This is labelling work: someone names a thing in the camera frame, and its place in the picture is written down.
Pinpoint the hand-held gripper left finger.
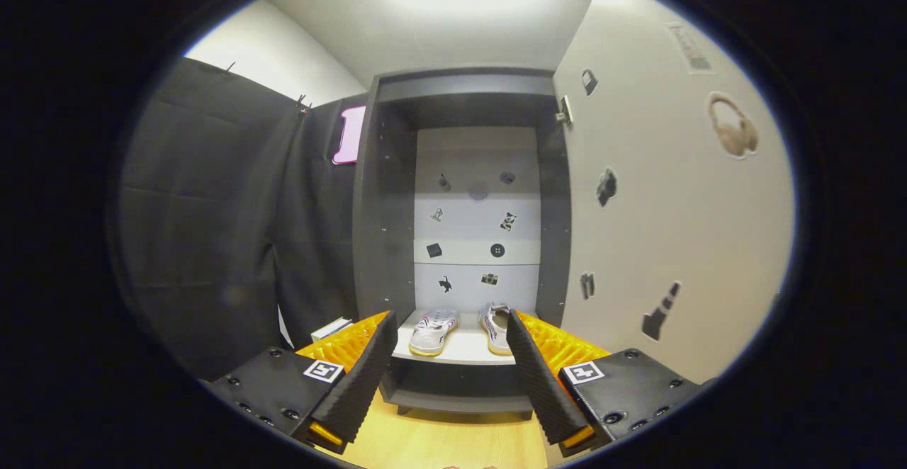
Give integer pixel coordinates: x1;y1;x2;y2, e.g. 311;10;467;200
205;310;400;456

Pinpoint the beige shoe cabinet door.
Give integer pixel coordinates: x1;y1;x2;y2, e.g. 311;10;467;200
553;0;796;385

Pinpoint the green spine book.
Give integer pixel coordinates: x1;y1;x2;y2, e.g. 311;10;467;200
310;317;348;342

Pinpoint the white shoe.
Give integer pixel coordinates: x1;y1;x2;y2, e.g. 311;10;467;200
409;310;460;357
479;303;514;356

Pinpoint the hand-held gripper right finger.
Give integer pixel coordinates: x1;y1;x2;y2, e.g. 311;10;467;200
506;307;716;459

